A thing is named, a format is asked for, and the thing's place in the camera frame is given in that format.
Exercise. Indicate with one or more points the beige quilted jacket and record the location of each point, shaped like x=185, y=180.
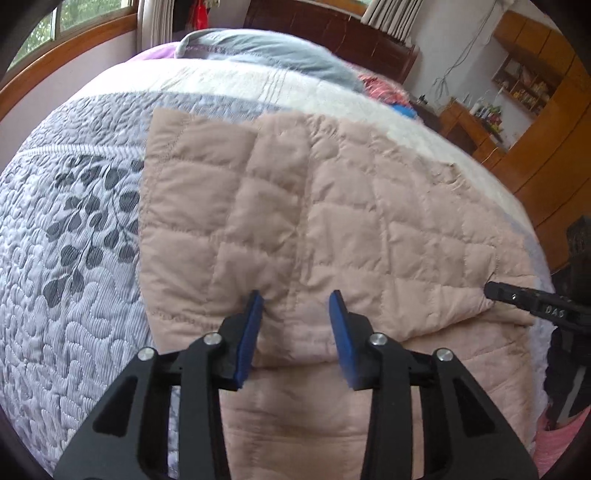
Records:
x=369, y=207

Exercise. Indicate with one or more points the purple pillow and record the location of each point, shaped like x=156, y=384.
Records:
x=159, y=53

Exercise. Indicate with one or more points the grey pillow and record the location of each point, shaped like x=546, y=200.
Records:
x=277, y=50

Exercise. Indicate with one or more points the red hanging garment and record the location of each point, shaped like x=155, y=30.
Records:
x=199, y=14

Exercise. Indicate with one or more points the small blue item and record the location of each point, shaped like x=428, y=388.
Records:
x=404, y=110

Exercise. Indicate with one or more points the wooden desk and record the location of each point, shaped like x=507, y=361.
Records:
x=457, y=124

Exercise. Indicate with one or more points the group of bottles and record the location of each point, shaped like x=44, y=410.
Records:
x=489, y=115

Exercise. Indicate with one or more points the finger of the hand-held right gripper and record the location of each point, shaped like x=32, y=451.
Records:
x=508, y=293

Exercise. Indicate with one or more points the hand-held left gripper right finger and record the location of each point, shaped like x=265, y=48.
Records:
x=344, y=341

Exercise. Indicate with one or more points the wooden wall shelf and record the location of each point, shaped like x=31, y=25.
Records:
x=526, y=90

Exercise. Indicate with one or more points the wooden wardrobe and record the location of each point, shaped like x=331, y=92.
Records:
x=554, y=152

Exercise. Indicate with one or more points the wooden framed window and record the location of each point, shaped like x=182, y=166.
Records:
x=69, y=53

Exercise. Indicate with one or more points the grey leaf-print quilted bedspread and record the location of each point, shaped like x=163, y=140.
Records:
x=69, y=277

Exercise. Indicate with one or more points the beige striped curtain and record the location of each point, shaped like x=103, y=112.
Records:
x=161, y=18
x=392, y=18

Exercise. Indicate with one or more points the pink floral cloth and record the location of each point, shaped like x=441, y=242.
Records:
x=383, y=90

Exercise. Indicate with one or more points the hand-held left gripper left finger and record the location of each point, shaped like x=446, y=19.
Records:
x=247, y=341

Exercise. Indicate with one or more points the pink knitted cloth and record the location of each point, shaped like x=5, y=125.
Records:
x=554, y=443

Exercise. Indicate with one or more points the dark wooden headboard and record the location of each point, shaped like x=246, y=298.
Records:
x=369, y=50

